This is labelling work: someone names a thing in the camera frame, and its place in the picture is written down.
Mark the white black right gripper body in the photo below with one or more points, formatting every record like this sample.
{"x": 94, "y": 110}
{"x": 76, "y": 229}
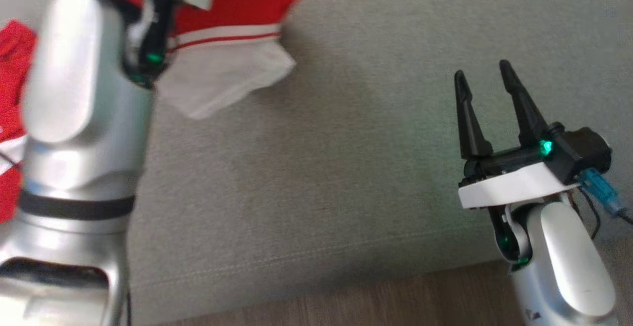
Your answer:
{"x": 514, "y": 185}

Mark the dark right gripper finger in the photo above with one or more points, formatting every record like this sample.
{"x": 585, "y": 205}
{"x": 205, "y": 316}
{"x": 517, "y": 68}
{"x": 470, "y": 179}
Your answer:
{"x": 529, "y": 123}
{"x": 472, "y": 133}

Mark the red shorts with white stripe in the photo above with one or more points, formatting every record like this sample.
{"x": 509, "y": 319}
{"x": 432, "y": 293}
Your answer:
{"x": 12, "y": 69}

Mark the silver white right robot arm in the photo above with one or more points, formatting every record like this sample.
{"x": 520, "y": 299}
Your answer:
{"x": 568, "y": 266}

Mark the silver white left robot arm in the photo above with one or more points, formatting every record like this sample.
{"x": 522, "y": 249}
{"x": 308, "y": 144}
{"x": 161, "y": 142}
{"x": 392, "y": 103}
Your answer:
{"x": 74, "y": 93}

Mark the grey fabric ottoman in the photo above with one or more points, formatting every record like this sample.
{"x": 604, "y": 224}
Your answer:
{"x": 346, "y": 143}

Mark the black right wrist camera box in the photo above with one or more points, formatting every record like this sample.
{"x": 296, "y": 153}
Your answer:
{"x": 578, "y": 153}

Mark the blue right camera connector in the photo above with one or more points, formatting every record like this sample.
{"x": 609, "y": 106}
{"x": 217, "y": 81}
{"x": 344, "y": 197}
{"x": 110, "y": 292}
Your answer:
{"x": 598, "y": 187}

